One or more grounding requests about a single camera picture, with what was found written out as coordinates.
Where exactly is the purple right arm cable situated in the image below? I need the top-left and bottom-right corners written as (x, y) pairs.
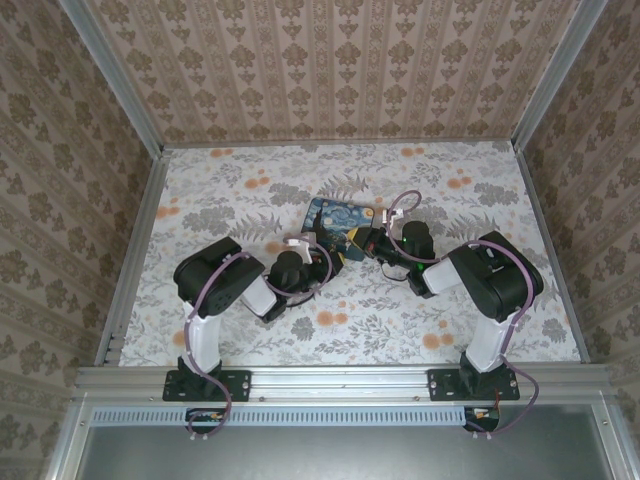
top-left (387, 188), bottom-right (542, 442)

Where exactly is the aluminium corner post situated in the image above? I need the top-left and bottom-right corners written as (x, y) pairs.
top-left (56, 0), bottom-right (167, 153)
top-left (510, 0), bottom-right (610, 150)

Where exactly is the grey slotted cable duct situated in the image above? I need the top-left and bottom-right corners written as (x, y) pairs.
top-left (91, 405), bottom-right (470, 427)

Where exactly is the aluminium side frame rail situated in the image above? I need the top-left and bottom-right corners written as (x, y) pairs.
top-left (511, 141), bottom-right (590, 365)
top-left (93, 146), bottom-right (172, 369)

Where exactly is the thin aluminium rail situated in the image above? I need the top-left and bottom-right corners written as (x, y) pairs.
top-left (162, 138), bottom-right (516, 150)

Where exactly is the floral patterned table covering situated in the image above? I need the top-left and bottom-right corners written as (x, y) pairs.
top-left (119, 142), bottom-right (584, 369)

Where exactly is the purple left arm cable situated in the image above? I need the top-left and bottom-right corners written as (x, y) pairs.
top-left (181, 238), bottom-right (335, 444)

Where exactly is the starry night print box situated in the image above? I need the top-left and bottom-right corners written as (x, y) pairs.
top-left (298, 195), bottom-right (377, 263)

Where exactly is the small black connector board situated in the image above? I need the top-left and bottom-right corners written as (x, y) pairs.
top-left (462, 405), bottom-right (502, 434)
top-left (185, 407), bottom-right (227, 435)

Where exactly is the grey metal sheet panel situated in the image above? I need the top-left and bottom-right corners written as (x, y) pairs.
top-left (47, 403), bottom-right (632, 480)

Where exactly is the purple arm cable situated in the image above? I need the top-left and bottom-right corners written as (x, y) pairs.
top-left (387, 188), bottom-right (542, 442)
top-left (181, 238), bottom-right (335, 444)

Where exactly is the aluminium frame rail with mounts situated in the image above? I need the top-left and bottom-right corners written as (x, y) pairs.
top-left (73, 363), bottom-right (612, 407)

